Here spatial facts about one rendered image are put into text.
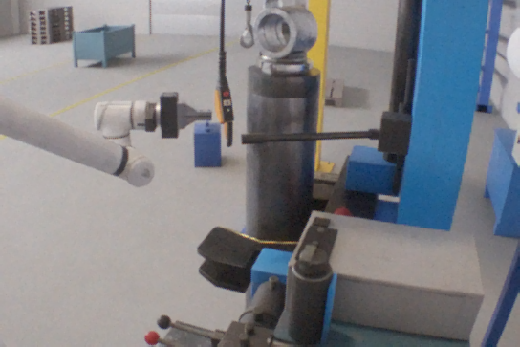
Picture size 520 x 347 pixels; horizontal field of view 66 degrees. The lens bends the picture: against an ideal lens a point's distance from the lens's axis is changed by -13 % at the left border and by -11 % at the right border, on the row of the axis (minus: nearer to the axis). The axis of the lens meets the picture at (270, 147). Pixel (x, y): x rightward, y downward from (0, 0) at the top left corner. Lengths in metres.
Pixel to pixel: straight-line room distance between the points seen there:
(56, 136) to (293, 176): 0.67
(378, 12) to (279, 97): 10.72
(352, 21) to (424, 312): 11.24
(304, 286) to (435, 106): 0.60
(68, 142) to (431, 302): 0.92
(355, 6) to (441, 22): 10.82
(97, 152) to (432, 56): 0.89
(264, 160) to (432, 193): 0.49
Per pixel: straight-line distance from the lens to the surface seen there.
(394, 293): 0.93
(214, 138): 4.15
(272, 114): 1.25
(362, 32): 11.98
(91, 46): 9.26
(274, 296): 1.13
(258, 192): 1.36
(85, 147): 1.20
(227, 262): 1.25
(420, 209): 1.30
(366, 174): 1.46
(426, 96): 1.18
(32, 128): 1.15
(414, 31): 1.37
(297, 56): 1.29
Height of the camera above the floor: 1.74
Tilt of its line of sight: 21 degrees down
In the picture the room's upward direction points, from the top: 2 degrees clockwise
